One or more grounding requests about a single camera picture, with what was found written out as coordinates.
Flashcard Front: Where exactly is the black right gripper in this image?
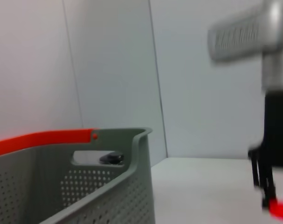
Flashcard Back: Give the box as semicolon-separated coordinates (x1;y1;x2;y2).
248;89;283;209

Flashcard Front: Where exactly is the red sloped toy brick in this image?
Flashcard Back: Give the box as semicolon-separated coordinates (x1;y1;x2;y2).
269;197;283;220

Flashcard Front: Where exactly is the grey perforated plastic storage bin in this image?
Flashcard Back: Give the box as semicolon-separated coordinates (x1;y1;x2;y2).
0;127;156;224

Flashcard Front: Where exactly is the glass pitcher with black lid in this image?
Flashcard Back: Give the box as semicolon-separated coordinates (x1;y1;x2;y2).
98;151;125;166

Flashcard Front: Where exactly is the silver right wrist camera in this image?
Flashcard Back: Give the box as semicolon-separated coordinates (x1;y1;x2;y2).
207;0;283;63

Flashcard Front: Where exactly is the orange bin carry handle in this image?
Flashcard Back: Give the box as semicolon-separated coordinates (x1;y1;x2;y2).
0;128;99;157

